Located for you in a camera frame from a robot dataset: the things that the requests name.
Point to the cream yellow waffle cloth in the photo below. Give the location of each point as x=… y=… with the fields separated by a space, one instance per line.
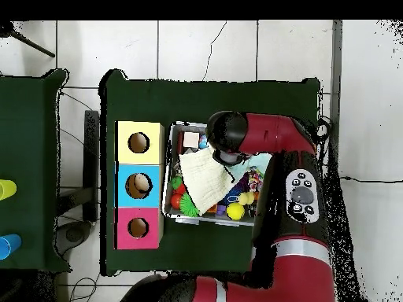
x=204 y=179

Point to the mint green waffle cloth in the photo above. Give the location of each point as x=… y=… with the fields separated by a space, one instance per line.
x=258 y=162

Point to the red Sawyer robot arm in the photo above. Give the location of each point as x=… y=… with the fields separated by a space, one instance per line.
x=289 y=251

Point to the clear mesh bin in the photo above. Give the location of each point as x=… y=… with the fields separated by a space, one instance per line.
x=165 y=189

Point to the wooden box with three holes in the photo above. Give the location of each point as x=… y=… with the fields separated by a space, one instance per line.
x=138 y=168

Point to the blue globe ball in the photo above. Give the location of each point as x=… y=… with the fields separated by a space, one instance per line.
x=203 y=143

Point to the pale wooden cube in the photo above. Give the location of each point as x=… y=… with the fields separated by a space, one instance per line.
x=191 y=139

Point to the green spiky ball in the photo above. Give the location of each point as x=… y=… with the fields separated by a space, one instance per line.
x=189 y=206

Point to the red ball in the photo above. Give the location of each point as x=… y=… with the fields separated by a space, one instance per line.
x=175 y=201

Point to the yellow tennis ball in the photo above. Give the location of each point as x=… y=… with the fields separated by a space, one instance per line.
x=236 y=211

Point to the dark green table cloth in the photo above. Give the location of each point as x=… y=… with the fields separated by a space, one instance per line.
x=28 y=138
x=189 y=100

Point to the black equipment stand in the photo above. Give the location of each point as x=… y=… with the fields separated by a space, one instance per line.
x=92 y=157

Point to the yellow plastic cup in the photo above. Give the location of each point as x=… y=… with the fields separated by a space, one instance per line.
x=6 y=189

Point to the blue plastic cup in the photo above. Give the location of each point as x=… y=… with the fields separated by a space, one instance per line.
x=9 y=246

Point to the black tripod leg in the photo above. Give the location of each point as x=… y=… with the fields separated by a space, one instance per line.
x=31 y=44

